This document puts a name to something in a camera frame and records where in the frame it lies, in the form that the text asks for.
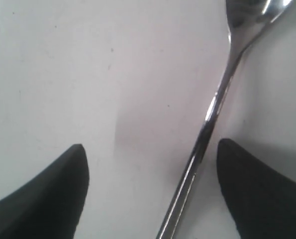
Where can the steel spoon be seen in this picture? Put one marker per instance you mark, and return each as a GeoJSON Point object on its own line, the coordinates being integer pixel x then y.
{"type": "Point", "coordinates": [247, 20]}

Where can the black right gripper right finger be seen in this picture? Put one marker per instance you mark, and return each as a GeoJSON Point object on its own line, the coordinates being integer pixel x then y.
{"type": "Point", "coordinates": [261, 201]}

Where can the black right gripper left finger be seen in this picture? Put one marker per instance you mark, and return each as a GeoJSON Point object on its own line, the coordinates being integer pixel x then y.
{"type": "Point", "coordinates": [50, 205]}

